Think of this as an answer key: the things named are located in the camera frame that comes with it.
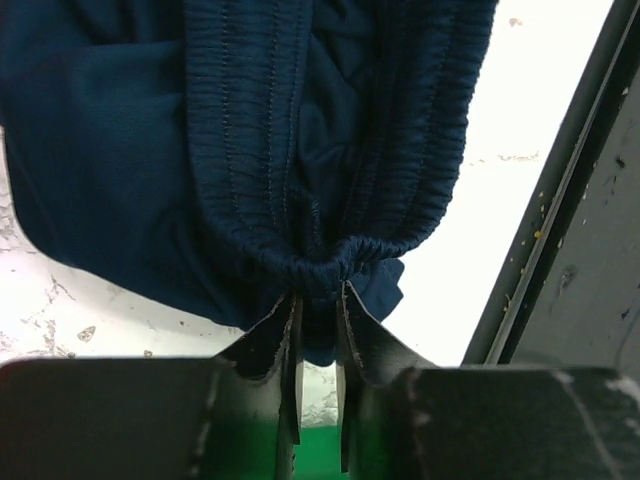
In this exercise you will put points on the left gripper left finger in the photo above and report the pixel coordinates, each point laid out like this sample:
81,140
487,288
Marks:
232,416

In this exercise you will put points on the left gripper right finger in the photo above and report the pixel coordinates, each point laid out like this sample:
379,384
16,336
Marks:
403,418

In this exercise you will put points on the navy blue shorts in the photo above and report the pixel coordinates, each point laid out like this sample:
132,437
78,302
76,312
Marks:
210,155

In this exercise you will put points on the green plastic tray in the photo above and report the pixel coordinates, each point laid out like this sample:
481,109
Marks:
315,450

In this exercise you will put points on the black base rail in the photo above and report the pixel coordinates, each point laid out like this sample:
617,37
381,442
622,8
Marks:
568,290

